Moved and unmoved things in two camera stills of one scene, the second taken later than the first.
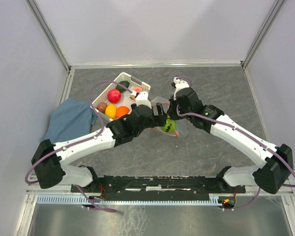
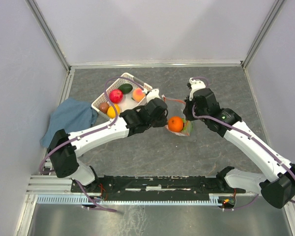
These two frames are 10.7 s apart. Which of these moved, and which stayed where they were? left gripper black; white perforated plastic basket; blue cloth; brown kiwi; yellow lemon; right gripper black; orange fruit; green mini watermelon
Moved: orange fruit; right gripper black; green mini watermelon
Stayed: white perforated plastic basket; brown kiwi; yellow lemon; left gripper black; blue cloth
